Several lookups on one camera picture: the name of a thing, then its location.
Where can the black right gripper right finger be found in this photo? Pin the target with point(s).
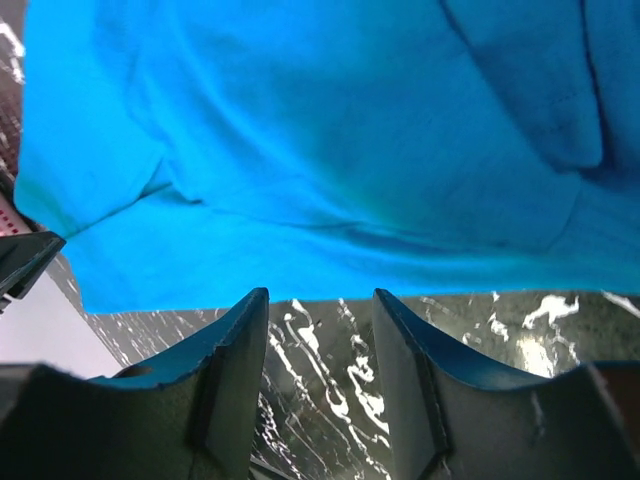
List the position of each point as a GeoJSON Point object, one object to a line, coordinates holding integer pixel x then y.
{"type": "Point", "coordinates": [454, 413]}

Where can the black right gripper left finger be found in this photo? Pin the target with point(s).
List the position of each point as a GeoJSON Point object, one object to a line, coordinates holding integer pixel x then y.
{"type": "Point", "coordinates": [188, 412]}

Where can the white plastic laundry basket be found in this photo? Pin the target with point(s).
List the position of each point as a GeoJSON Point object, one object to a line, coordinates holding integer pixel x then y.
{"type": "Point", "coordinates": [11, 223]}

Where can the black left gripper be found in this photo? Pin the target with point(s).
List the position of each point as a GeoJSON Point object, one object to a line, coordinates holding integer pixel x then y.
{"type": "Point", "coordinates": [24, 258]}

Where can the blue t-shirt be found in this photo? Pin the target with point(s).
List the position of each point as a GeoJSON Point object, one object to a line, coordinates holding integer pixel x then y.
{"type": "Point", "coordinates": [189, 151]}

